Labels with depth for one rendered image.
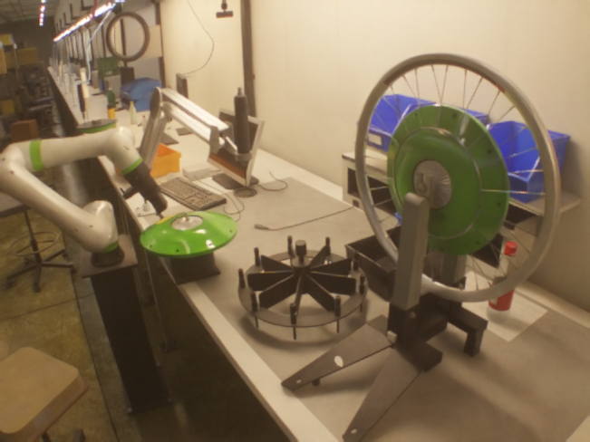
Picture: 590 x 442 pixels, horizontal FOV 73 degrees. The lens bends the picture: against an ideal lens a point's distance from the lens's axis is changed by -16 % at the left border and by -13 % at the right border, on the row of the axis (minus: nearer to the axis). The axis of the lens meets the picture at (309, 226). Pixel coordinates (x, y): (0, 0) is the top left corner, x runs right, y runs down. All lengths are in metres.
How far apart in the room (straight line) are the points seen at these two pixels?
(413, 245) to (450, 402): 0.37
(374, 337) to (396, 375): 0.12
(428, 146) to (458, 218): 0.15
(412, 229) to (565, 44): 0.75
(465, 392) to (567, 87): 0.87
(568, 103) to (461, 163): 0.60
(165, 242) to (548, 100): 1.20
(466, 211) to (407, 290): 0.21
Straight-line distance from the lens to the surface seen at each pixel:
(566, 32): 1.40
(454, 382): 1.10
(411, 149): 0.95
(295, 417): 1.00
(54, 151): 1.81
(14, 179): 1.70
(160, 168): 2.52
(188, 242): 1.36
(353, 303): 1.21
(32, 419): 1.62
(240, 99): 1.28
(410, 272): 0.95
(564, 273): 1.52
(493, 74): 0.84
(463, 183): 0.88
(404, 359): 1.02
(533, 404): 1.10
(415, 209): 0.90
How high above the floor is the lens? 1.67
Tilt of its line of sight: 25 degrees down
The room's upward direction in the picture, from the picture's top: 2 degrees counter-clockwise
